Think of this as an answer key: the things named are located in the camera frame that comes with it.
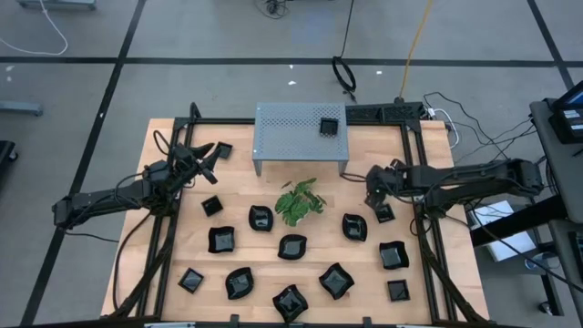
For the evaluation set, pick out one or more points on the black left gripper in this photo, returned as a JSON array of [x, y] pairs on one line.
[[184, 160]]

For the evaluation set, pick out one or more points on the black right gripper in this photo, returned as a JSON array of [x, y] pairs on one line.
[[379, 180]]

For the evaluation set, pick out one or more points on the green potted plant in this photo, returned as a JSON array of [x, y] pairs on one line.
[[298, 205]]

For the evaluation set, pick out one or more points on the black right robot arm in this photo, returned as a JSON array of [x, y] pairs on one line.
[[455, 180]]

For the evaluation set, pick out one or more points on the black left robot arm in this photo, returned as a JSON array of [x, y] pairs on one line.
[[114, 198]]

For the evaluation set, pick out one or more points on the grey perforated metal shelf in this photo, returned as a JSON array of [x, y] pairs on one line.
[[291, 139]]

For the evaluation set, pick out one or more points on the black perforated metal box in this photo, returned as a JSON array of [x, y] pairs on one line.
[[387, 112]]

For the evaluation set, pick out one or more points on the black metal beam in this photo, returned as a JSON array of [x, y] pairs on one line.
[[514, 223]]

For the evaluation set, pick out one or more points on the white box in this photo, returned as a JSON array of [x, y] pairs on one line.
[[514, 248]]

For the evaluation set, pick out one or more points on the grey side desk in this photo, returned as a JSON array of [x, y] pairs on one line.
[[565, 173]]

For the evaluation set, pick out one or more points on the grey metal floor bar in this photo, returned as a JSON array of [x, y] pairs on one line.
[[20, 108]]

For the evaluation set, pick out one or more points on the black caster wheel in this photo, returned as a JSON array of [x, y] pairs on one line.
[[544, 307]]

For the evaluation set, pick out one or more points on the black device with labels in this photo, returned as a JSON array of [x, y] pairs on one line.
[[567, 125]]

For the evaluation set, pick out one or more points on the grey metal table base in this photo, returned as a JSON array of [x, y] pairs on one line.
[[57, 3]]

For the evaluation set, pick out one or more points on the blue screen monitor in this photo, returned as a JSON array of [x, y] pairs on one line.
[[575, 98]]

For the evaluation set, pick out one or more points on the black camera bracket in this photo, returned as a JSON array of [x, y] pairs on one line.
[[234, 320], [366, 322]]

